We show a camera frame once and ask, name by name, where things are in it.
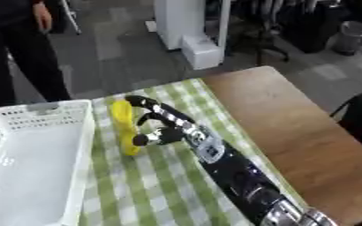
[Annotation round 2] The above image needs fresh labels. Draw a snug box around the person's hand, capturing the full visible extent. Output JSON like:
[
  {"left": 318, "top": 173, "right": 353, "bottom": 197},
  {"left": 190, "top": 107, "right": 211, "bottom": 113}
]
[{"left": 33, "top": 2, "right": 55, "bottom": 34}]

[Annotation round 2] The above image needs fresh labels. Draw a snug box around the white perforated plastic basket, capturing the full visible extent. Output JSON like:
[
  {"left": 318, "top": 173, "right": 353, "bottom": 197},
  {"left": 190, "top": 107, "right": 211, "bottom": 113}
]
[{"left": 0, "top": 99, "right": 96, "bottom": 226}]

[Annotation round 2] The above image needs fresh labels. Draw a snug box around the grey trash bin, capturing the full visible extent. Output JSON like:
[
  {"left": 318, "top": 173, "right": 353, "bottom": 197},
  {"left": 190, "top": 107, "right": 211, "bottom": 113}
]
[{"left": 330, "top": 20, "right": 362, "bottom": 57}]

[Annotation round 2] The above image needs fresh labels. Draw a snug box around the yellow toy banana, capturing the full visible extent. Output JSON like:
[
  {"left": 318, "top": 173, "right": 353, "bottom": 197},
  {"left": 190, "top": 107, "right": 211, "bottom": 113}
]
[{"left": 108, "top": 100, "right": 144, "bottom": 156}]

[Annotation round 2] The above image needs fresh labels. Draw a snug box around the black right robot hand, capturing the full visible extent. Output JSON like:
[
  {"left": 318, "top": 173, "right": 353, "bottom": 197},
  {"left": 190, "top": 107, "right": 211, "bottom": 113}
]
[{"left": 124, "top": 94, "right": 207, "bottom": 147}]

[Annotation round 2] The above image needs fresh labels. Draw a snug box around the black office chair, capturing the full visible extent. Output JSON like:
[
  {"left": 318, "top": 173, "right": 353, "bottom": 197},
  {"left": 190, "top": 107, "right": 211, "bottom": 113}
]
[{"left": 229, "top": 0, "right": 292, "bottom": 66}]

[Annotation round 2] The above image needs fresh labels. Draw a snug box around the white cabinet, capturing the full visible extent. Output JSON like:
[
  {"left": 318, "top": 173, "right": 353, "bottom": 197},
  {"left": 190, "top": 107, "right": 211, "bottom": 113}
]
[{"left": 153, "top": 0, "right": 232, "bottom": 71}]

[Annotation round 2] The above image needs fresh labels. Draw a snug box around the person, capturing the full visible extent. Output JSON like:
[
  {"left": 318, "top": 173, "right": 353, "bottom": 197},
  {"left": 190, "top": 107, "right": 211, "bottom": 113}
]
[{"left": 0, "top": 0, "right": 73, "bottom": 113}]

